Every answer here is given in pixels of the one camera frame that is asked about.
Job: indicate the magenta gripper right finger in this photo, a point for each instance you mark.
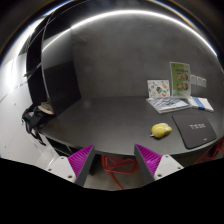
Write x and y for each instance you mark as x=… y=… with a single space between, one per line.
x=154 y=166

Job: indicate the white and blue booklet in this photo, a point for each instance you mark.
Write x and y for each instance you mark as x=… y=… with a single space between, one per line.
x=200 y=103

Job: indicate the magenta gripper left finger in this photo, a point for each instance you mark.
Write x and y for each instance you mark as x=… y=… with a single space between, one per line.
x=74 y=168

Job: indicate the black backpack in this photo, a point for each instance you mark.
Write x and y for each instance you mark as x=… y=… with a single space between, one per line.
x=33 y=118

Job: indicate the red chair under table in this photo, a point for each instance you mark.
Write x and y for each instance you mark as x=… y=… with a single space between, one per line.
x=112 y=165

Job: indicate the white illustrated card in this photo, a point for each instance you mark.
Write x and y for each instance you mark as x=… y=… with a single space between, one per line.
x=158 y=88

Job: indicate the black mouse pad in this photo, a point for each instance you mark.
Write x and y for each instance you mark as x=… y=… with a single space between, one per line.
x=195 y=129

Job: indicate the red chair at right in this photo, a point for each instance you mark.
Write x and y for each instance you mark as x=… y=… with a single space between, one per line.
x=212 y=152

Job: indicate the yellow computer mouse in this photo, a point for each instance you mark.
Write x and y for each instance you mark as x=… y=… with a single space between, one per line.
x=160 y=130

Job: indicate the white wall sockets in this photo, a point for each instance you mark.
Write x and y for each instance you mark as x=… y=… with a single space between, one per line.
x=199 y=81

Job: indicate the green standing flyer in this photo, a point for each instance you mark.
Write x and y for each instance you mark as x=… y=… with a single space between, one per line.
x=180 y=76

